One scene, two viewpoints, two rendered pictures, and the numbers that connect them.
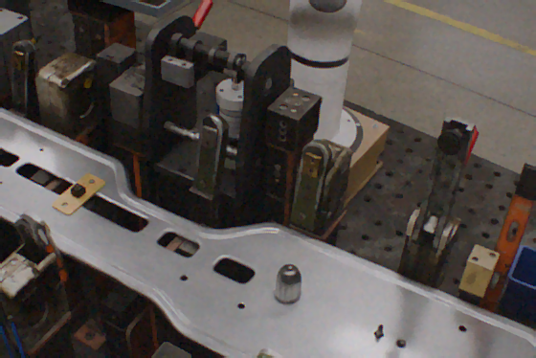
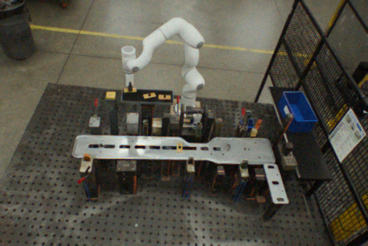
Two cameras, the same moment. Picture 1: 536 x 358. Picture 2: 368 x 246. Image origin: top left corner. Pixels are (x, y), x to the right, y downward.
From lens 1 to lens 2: 143 cm
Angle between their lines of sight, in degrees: 27
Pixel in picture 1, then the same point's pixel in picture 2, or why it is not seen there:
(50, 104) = (156, 131)
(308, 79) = (190, 101)
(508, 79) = (181, 56)
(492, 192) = (223, 106)
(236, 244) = (213, 143)
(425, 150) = (204, 102)
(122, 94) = (174, 123)
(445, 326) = (252, 143)
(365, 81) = (143, 73)
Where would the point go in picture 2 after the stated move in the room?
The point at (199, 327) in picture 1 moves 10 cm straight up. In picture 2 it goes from (221, 160) to (223, 152)
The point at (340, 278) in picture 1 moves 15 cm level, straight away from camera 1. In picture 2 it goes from (232, 142) to (223, 127)
